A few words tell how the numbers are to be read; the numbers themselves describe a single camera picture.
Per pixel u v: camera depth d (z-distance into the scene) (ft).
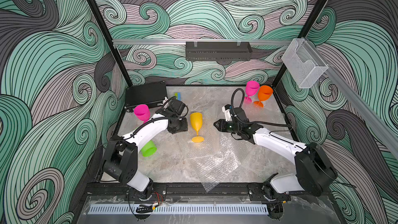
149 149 2.64
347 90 2.08
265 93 3.13
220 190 2.45
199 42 3.04
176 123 2.25
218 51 3.31
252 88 3.22
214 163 2.69
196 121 3.05
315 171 1.38
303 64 2.56
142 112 2.82
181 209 2.29
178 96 3.63
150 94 3.88
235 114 2.14
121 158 1.40
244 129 2.14
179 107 2.26
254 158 2.77
